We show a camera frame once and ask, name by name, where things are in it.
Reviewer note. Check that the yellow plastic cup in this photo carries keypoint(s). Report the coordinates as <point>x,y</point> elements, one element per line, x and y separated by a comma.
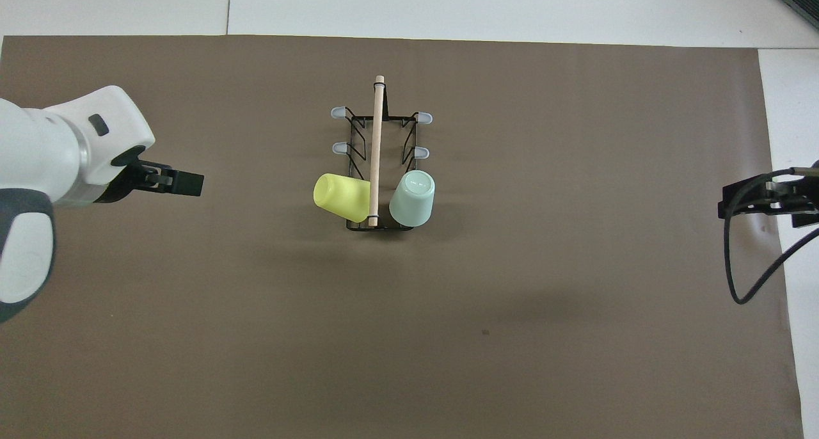
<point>339,196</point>

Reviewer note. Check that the brown table mat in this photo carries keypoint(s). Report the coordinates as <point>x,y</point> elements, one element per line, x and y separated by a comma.
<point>384,330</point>

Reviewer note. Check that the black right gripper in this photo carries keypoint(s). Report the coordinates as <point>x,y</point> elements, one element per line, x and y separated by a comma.
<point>803,196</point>

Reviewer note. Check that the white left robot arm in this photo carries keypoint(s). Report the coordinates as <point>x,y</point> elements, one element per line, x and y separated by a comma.
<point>38,157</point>

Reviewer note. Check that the pale green plastic cup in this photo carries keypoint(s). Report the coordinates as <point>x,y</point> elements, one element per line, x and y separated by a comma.
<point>413,199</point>

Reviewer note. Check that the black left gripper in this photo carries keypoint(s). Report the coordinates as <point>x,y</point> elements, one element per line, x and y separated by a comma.
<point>144,175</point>

